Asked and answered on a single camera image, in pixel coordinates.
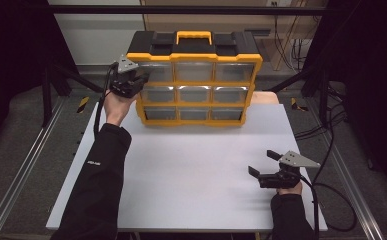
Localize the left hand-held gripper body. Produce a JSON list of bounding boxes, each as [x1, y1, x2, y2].
[[109, 54, 150, 99]]

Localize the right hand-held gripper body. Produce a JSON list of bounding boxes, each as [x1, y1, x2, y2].
[[258, 150, 321, 189]]

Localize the clear plastic drawer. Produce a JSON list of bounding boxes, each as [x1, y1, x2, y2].
[[138, 62, 174, 84]]

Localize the yellow black drawer cabinet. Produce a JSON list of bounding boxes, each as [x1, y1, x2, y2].
[[124, 30, 264, 127]]

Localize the person's right hand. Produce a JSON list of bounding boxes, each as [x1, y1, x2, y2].
[[276, 181, 304, 197]]

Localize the person's left hand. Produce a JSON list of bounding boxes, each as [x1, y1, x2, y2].
[[103, 91, 139, 127]]

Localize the left yellow clamp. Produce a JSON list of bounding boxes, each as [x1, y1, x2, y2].
[[76, 96, 91, 114]]

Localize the yellow clamp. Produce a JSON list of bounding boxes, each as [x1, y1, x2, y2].
[[76, 96, 91, 114], [290, 97, 309, 113]]

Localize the grid of clear drawers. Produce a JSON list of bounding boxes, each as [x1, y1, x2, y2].
[[137, 62, 255, 122]]

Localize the right yellow clamp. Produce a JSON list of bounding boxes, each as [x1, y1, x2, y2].
[[290, 97, 309, 113]]

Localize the light wooden board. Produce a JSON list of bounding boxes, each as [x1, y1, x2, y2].
[[250, 90, 279, 105]]

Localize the black metal stand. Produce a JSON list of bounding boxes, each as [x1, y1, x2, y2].
[[267, 64, 330, 129], [42, 63, 107, 128]]

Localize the black curtain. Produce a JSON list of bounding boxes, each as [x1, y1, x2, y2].
[[0, 0, 79, 148], [314, 0, 387, 201]]

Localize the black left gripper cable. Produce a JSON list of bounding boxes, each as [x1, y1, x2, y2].
[[93, 62, 119, 138]]

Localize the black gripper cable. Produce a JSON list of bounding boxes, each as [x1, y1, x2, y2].
[[299, 174, 358, 240], [93, 62, 119, 138]]

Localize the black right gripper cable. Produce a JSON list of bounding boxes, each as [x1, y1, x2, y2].
[[299, 174, 358, 240]]

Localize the black floor cables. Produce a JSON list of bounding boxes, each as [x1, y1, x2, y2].
[[294, 83, 349, 141]]

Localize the aluminium frame rail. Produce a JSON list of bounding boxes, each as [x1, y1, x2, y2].
[[305, 99, 387, 240], [0, 96, 67, 240]]

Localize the black horizontal frame bar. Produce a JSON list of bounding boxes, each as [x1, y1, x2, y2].
[[45, 4, 329, 16]]

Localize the bundle of wall cables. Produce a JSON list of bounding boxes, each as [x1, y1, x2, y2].
[[272, 0, 317, 72]]

